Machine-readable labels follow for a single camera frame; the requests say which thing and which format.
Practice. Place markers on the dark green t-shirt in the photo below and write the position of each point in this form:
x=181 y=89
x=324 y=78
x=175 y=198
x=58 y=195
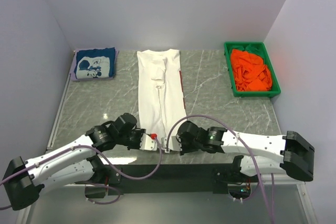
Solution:
x=253 y=49

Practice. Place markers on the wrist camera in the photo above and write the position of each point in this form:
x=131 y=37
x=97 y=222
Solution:
x=148 y=142
x=173 y=145

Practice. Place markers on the green plastic bin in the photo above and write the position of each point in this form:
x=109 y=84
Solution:
x=240 y=45

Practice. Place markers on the folded blue printed t-shirt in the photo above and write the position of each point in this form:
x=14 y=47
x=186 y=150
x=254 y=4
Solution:
x=94 y=62

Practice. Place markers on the white t-shirt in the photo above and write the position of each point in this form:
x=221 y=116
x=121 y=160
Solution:
x=160 y=92

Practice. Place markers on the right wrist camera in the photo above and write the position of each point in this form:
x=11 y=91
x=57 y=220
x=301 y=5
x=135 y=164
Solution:
x=173 y=145

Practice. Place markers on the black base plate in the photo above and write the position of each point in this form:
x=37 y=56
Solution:
x=184 y=178

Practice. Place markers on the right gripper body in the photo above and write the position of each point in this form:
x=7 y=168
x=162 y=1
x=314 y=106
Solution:
x=184 y=143

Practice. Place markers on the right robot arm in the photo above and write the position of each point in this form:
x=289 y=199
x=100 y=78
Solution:
x=289 y=154

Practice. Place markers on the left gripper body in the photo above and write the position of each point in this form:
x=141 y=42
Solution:
x=135 y=138

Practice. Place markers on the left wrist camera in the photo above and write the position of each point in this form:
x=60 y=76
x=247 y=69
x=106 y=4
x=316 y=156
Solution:
x=148 y=142

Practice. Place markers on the orange t-shirt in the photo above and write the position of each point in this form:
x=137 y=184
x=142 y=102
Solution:
x=249 y=72

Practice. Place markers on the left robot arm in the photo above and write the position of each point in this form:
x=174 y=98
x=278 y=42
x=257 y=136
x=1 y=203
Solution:
x=77 y=162

